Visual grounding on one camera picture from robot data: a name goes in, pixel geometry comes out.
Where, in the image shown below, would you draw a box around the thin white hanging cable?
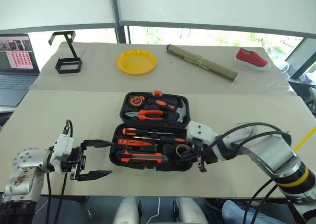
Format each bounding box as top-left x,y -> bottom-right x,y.
147,197 -> 161,224

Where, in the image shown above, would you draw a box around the red canvas shoe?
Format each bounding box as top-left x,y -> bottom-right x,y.
233,47 -> 272,73

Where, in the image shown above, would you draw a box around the orange voltage tester pen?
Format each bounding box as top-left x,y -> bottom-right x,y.
117,138 -> 159,147

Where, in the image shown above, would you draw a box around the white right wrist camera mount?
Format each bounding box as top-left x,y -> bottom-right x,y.
186,121 -> 222,158

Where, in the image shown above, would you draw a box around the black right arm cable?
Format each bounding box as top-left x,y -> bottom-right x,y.
204,121 -> 293,224

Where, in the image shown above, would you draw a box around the rolled bamboo mat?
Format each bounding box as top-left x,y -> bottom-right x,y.
165,44 -> 239,82

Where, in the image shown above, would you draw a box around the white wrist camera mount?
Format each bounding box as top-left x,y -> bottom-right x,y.
186,121 -> 222,158
52,133 -> 75,175

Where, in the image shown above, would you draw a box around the dark window frame post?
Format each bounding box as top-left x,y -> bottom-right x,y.
115,26 -> 132,44

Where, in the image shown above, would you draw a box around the black tool case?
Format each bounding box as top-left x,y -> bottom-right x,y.
109,92 -> 196,172

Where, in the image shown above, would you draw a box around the orange black utility knife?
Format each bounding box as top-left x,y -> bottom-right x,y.
118,149 -> 169,164

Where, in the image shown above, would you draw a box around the blue jeans leg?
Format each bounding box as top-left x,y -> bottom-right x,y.
221,199 -> 288,224

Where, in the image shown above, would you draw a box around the beige paper table cover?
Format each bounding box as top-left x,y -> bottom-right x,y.
29,41 -> 297,97
0,89 -> 316,200

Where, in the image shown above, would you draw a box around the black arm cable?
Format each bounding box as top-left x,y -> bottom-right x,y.
45,119 -> 74,224
204,121 -> 293,224

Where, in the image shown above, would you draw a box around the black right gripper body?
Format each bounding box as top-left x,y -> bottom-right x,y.
191,138 -> 218,173

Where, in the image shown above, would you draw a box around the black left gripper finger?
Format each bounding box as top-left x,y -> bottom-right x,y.
80,139 -> 113,151
75,169 -> 113,182

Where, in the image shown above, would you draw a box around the short orange black screwdriver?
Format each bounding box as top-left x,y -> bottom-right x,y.
130,135 -> 189,146

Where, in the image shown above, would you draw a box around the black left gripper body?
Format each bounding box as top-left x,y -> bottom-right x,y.
60,147 -> 87,181

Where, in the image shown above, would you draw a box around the orange black tape measure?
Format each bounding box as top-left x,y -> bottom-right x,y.
128,95 -> 145,108

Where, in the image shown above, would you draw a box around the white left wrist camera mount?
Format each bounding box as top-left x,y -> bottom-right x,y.
52,133 -> 75,175

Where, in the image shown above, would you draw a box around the yellow plastic plate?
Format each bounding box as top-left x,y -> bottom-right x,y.
116,49 -> 158,76

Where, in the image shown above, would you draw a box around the black metal stand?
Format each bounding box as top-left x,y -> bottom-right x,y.
48,31 -> 83,75

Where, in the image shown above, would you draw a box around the claw hammer orange black handle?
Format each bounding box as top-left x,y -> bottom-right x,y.
147,98 -> 189,123

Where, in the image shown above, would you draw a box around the open grey laptop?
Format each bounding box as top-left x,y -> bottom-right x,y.
0,33 -> 41,107

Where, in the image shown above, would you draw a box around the orange handled pliers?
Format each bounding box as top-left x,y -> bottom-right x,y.
124,109 -> 165,121

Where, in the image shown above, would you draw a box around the white roller blind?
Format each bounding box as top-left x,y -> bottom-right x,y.
0,0 -> 119,35
114,0 -> 316,40

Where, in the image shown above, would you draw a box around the long orange black screwdriver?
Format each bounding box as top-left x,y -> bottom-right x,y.
121,127 -> 174,136

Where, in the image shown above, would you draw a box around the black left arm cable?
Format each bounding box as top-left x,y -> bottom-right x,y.
45,119 -> 74,224

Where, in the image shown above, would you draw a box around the light grey rounded shape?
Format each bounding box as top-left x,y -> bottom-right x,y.
176,197 -> 208,224
113,196 -> 143,224

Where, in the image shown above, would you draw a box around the black electrical tape roll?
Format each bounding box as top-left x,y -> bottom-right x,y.
175,145 -> 190,158

